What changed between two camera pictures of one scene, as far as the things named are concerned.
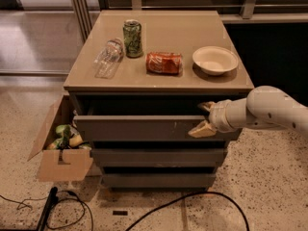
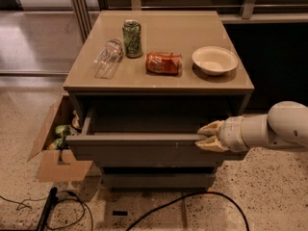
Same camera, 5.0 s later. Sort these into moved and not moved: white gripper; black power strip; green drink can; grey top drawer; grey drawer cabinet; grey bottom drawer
Moved: grey top drawer; white gripper
Not moved: grey drawer cabinet; green drink can; grey bottom drawer; black power strip
